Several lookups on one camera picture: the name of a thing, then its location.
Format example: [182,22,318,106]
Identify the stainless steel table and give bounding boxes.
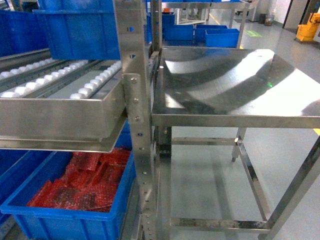
[152,47,320,240]

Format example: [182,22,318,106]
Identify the blue bin behind table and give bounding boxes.
[205,28,240,48]

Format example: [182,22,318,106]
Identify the steel roller shelf rack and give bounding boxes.
[0,0,171,240]

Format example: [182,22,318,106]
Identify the blue bin with red bags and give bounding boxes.
[0,147,137,240]

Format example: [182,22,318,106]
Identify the red bubble wrap bags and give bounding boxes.
[27,148,131,213]

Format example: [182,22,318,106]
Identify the large blue bin upper shelf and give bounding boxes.
[34,0,120,60]

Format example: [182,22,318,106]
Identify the yellow mop bucket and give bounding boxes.
[296,13,320,42]

